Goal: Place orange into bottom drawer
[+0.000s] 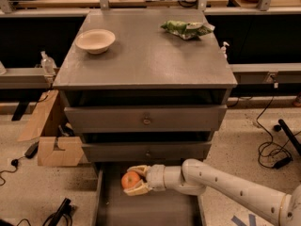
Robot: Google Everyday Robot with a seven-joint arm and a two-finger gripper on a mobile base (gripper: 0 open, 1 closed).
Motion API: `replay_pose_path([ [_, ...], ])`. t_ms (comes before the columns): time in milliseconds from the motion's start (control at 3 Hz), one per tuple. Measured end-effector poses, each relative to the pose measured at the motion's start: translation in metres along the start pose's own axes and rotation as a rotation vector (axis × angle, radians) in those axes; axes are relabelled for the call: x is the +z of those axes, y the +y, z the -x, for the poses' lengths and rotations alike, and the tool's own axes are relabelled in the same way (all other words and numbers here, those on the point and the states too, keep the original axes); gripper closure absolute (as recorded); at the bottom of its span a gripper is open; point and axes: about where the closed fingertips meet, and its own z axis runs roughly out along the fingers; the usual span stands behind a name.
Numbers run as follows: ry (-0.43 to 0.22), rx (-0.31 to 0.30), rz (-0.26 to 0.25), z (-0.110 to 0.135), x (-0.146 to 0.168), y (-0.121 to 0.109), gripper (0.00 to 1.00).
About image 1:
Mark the black power adapter right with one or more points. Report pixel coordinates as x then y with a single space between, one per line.
281 163

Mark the grey top drawer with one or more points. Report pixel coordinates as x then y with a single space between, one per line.
124 119

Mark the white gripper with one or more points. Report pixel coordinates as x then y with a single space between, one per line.
155 176

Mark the wooden board piece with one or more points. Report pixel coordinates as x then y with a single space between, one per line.
59 151

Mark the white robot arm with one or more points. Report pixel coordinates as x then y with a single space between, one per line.
193 176

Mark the orange fruit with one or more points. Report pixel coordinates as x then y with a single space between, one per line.
130 179

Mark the black stand leg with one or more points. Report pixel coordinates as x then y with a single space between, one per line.
282 125

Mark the white ceramic bowl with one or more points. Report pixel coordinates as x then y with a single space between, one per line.
95 41

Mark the green chip bag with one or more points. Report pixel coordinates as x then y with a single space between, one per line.
187 31

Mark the black power adapter left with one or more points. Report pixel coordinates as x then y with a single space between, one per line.
32 150

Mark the grey open bottom drawer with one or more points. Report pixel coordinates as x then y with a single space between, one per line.
163 208

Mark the white pump bottle right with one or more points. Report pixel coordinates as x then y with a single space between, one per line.
224 48

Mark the black power adapter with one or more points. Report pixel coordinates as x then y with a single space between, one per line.
32 150
281 163

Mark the grey drawer cabinet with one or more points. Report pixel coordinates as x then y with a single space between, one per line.
146 66

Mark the grey middle drawer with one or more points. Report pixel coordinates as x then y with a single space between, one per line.
145 151

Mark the black device on floor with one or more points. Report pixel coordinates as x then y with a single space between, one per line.
64 211

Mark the clear sanitizer bottle left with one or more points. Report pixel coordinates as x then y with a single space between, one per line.
47 63

